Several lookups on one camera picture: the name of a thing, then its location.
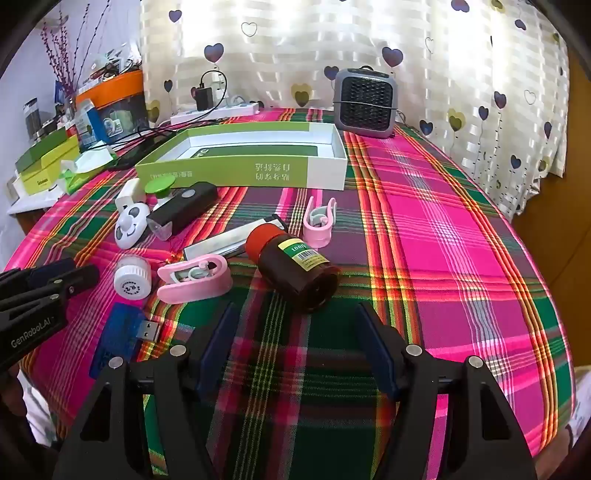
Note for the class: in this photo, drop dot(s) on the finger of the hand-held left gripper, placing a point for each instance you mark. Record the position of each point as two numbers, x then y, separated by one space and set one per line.
46 270
78 279

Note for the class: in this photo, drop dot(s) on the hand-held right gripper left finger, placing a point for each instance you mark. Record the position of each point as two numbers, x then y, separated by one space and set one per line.
220 344

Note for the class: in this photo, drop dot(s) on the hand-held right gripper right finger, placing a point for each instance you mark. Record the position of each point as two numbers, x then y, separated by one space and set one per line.
376 346

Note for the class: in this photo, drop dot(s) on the small white round jar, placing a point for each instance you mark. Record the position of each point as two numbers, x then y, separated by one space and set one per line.
131 286

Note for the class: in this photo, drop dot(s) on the pink plastic clip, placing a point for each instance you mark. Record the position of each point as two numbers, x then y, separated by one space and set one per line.
316 236
203 288

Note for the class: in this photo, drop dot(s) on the blue USB device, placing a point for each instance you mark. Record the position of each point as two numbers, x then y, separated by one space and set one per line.
117 332

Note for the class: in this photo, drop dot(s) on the white round smiley gadget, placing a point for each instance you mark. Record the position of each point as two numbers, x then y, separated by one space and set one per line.
129 230

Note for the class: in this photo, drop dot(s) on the silver and black lighter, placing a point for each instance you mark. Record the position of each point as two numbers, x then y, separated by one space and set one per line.
221 244

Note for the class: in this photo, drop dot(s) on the white USB wall charger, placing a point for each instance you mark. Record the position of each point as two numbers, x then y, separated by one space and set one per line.
129 194

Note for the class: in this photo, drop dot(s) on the brown bottle with red cap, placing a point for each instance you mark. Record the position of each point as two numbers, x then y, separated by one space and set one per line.
295 277

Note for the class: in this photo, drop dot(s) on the green-topped white suction knob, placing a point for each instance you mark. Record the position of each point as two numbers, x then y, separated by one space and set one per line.
159 187

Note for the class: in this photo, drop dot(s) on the black bicycle light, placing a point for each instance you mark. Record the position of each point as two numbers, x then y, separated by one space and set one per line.
184 205

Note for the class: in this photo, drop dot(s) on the green and white cardboard box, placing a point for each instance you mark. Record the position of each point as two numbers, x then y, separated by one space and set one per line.
207 174

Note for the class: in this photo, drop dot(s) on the lime green flat box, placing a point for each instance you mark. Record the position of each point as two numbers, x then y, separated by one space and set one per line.
51 170

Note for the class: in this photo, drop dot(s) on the green tissue pack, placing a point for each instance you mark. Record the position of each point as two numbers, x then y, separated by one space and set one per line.
92 161

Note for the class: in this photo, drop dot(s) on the dark green flat box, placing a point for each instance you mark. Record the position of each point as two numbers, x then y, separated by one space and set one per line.
39 150

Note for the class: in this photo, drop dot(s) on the pink green plaid tablecloth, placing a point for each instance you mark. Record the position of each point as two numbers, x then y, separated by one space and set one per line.
438 240

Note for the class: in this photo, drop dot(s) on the black smartphone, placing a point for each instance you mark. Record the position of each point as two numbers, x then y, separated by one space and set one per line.
129 161

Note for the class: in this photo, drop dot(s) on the glass jar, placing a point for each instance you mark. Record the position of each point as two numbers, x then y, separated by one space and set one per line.
33 120

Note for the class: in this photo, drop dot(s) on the blue and white carton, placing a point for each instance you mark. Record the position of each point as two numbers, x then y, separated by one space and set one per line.
90 122

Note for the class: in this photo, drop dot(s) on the orange-rimmed round container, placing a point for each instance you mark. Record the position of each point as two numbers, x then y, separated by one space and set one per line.
120 83

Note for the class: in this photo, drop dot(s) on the pile of small packages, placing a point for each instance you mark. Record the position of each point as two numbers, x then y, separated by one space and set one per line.
111 64

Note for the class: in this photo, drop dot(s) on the purple flower branches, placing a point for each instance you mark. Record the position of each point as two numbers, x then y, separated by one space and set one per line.
62 50

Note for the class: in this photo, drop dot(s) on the white power strip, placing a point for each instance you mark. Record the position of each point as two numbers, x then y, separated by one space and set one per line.
221 112

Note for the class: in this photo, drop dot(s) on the black plug adapter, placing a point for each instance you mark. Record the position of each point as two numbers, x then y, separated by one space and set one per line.
203 98

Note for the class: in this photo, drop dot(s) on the white plug adapter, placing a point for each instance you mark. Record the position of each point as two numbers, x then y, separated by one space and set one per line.
217 85

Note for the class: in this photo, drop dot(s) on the grey mini heater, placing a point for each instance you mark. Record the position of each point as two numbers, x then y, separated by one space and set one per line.
364 104

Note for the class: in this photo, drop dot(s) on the heart print curtain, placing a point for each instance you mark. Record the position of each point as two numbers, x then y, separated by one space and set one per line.
323 41

